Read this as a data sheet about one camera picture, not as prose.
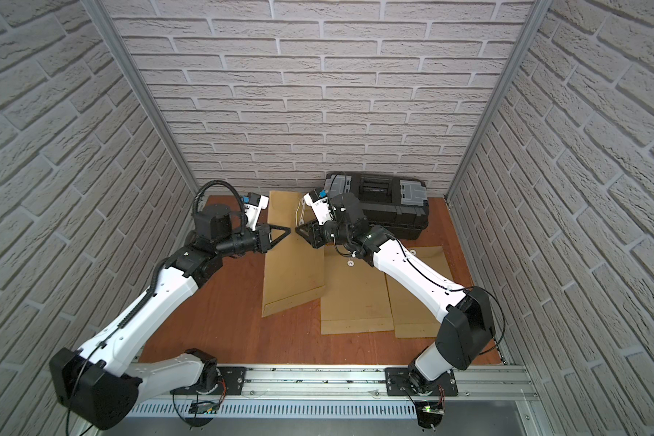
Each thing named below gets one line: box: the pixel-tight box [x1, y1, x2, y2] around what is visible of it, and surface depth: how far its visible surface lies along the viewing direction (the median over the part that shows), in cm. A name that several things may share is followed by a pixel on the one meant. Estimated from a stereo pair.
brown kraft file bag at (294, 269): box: [261, 190, 327, 318], surface depth 71 cm
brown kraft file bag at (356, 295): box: [320, 244, 395, 336], surface depth 89 cm
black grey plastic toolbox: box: [324, 172, 430, 241], surface depth 98 cm
